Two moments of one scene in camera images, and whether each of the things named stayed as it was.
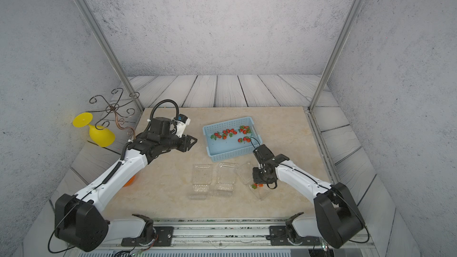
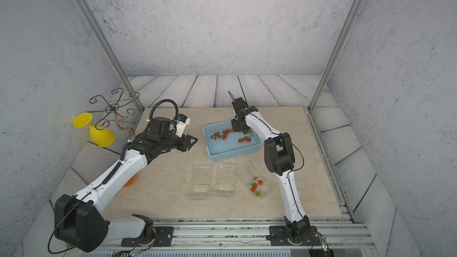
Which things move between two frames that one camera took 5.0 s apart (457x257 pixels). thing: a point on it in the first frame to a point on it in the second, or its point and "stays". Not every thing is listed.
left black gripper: (185, 147) stays
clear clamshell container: (245, 172) stays
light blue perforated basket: (231, 139) stays
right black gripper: (256, 178) to (234, 125)
